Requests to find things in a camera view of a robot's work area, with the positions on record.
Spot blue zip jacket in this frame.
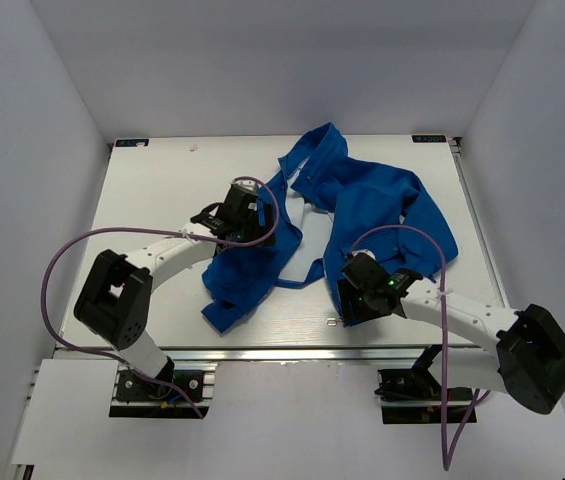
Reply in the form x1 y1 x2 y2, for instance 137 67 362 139
202 123 458 333

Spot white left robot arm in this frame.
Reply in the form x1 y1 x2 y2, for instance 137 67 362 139
73 177 280 399

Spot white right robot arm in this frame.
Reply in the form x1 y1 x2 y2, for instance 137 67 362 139
337 253 565 415

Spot left corner label sticker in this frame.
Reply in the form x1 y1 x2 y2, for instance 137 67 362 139
114 138 149 148

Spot corner label sticker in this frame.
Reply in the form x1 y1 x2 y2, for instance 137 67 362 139
114 138 149 148
411 134 447 143

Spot right corner label sticker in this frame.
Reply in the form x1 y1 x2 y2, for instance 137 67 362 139
411 134 447 143

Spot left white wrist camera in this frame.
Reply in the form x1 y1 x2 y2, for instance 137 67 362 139
233 180 258 196

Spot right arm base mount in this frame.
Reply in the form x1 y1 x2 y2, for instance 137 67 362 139
371 367 478 426

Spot aluminium front rail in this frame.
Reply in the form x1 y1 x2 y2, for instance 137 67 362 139
151 344 493 364

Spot aluminium rail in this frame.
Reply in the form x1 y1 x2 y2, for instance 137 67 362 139
151 344 493 364
448 137 509 307

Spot aluminium right side rail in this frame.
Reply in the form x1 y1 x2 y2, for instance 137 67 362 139
448 137 509 307

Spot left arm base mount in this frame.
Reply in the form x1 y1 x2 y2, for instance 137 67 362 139
109 367 215 420

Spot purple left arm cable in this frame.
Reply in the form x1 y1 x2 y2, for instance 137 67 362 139
40 175 281 419

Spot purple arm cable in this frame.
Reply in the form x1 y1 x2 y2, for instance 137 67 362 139
347 224 492 471
40 175 281 419

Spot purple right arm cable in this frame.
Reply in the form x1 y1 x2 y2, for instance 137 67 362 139
347 224 492 471

